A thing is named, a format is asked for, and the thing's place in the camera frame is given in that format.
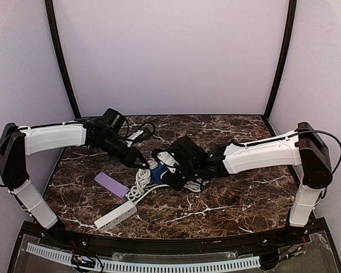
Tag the left circuit board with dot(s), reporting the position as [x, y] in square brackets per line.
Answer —
[82, 261]

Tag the white slotted cable duct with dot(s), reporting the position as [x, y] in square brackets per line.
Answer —
[148, 263]

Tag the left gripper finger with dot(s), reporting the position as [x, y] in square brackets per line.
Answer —
[139, 158]
[139, 165]

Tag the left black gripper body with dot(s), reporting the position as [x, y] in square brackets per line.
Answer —
[128, 154]

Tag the black frame post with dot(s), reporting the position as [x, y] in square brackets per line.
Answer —
[290, 16]
[54, 30]

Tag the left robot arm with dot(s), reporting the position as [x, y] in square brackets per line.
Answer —
[17, 143]

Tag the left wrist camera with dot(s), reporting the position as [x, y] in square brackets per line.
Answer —
[113, 118]

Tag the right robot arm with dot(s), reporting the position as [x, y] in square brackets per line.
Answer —
[303, 147]

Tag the white power strip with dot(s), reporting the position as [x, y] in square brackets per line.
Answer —
[116, 216]

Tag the black front rail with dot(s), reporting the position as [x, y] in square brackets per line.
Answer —
[262, 242]

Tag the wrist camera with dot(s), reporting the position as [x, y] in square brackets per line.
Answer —
[186, 153]
[113, 118]

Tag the purple power strip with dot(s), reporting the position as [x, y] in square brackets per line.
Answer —
[113, 186]

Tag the left black frame post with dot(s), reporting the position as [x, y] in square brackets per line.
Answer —
[54, 30]

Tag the right black frame post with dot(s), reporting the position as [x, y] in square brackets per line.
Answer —
[290, 16]

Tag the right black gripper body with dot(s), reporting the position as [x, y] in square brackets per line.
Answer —
[175, 174]

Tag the dark blue cube socket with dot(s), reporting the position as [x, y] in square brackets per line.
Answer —
[157, 173]

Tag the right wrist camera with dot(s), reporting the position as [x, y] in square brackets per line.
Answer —
[186, 153]

